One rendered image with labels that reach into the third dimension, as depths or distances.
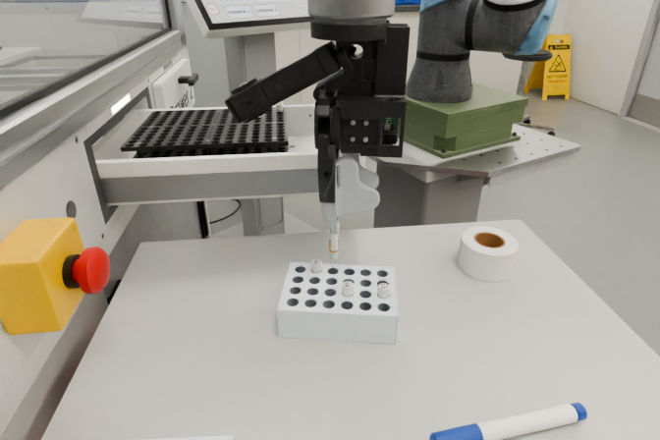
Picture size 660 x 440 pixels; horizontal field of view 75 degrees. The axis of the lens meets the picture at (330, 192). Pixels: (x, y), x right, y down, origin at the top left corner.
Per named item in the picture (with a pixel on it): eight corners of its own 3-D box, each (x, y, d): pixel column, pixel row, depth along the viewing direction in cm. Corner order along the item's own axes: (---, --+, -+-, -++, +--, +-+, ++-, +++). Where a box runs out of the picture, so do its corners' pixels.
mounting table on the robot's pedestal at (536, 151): (441, 137, 138) (446, 101, 133) (571, 191, 104) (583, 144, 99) (317, 164, 118) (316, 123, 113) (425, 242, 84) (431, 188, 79)
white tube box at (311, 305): (392, 292, 53) (394, 266, 51) (396, 344, 45) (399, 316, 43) (291, 287, 53) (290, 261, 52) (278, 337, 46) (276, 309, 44)
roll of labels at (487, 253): (477, 286, 53) (482, 259, 52) (447, 255, 59) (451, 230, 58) (524, 276, 55) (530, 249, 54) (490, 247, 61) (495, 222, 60)
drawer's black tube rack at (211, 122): (287, 141, 78) (285, 106, 75) (290, 183, 63) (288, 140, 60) (159, 146, 76) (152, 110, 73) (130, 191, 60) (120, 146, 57)
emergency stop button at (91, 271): (117, 274, 40) (107, 237, 38) (102, 302, 37) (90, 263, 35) (83, 276, 40) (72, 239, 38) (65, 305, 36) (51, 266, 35)
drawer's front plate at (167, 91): (195, 102, 110) (189, 57, 105) (171, 140, 84) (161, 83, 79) (188, 102, 110) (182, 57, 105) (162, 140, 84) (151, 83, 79)
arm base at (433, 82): (443, 83, 109) (448, 42, 105) (486, 97, 97) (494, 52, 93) (392, 90, 104) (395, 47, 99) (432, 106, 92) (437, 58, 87)
